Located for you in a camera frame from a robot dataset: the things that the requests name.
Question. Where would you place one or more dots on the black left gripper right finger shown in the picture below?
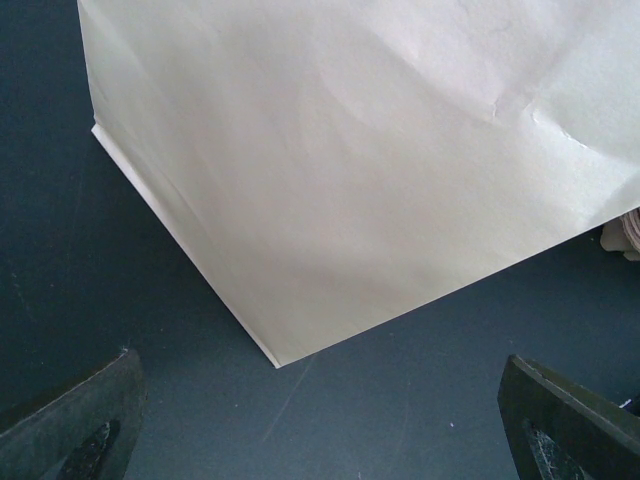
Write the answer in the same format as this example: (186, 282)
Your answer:
(557, 429)

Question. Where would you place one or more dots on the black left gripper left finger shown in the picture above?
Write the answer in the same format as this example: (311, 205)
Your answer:
(87, 428)

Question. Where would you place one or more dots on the cream paper bag with handles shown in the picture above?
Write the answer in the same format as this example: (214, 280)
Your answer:
(331, 165)

